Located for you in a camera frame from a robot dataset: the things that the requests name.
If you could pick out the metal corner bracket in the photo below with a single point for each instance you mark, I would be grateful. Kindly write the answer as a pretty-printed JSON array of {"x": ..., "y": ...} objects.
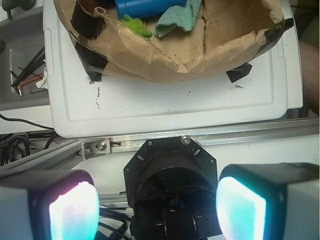
[{"x": 96, "y": 147}]

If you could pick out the aluminium extrusion rail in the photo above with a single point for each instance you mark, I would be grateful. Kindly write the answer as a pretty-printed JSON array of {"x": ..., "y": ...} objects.
[{"x": 277, "y": 141}]

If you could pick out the teal cloth rag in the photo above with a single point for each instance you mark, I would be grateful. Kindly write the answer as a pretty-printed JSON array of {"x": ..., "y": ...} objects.
[{"x": 178, "y": 16}]

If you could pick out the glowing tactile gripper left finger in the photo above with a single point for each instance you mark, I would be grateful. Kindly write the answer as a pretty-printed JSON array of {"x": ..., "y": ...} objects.
[{"x": 48, "y": 205}]

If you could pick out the green plush animal toy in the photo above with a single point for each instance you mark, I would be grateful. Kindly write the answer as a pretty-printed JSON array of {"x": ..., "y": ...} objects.
[{"x": 137, "y": 26}]

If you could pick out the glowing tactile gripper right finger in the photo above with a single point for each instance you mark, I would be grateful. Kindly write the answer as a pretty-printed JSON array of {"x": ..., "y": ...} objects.
[{"x": 273, "y": 201}]

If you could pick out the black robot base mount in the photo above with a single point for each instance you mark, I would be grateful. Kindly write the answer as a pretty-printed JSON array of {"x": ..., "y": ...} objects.
[{"x": 171, "y": 186}]

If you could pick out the brown paper bag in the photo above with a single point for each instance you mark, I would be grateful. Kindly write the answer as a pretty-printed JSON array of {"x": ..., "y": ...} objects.
[{"x": 227, "y": 35}]

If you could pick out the white plastic tray lid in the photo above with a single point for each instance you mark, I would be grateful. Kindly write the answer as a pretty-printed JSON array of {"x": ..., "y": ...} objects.
[{"x": 115, "y": 105}]

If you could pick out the blue plastic bottle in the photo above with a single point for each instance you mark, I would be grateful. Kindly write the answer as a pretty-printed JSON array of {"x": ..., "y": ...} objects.
[{"x": 145, "y": 8}]

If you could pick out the hex key set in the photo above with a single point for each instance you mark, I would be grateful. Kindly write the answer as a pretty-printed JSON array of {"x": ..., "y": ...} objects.
[{"x": 33, "y": 71}]

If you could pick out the grey plastic bin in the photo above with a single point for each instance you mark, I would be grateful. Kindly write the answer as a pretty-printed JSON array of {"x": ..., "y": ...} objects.
[{"x": 21, "y": 38}]

